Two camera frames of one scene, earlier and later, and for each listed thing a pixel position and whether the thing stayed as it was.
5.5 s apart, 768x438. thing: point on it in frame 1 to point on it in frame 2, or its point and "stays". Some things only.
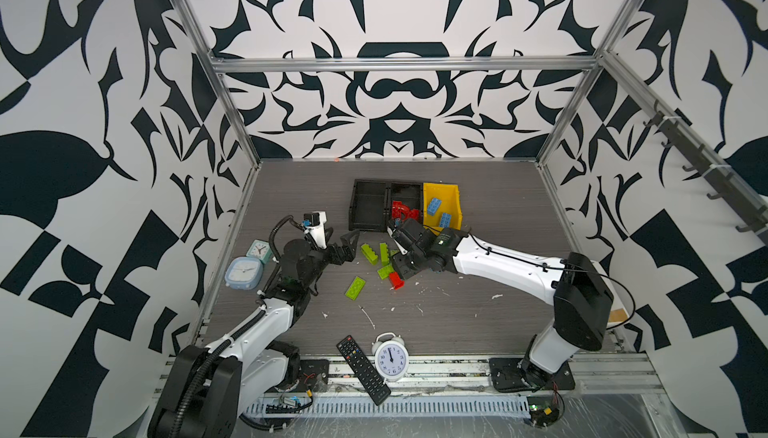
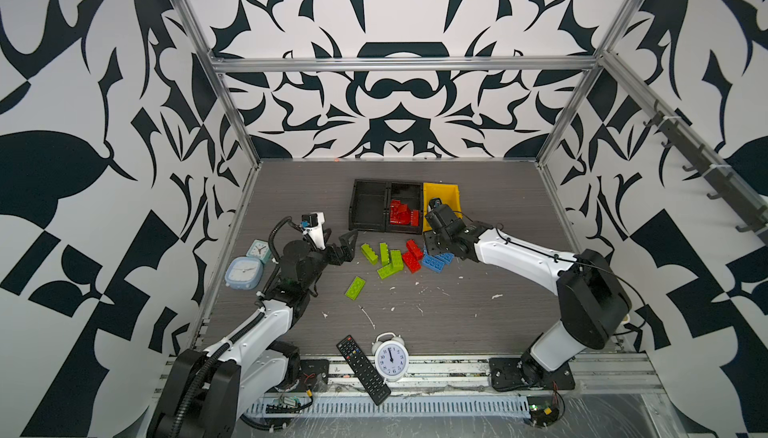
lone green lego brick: [355, 288] stays
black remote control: [363, 369] stays
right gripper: [397, 261] to [428, 240]
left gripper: [345, 252] stays
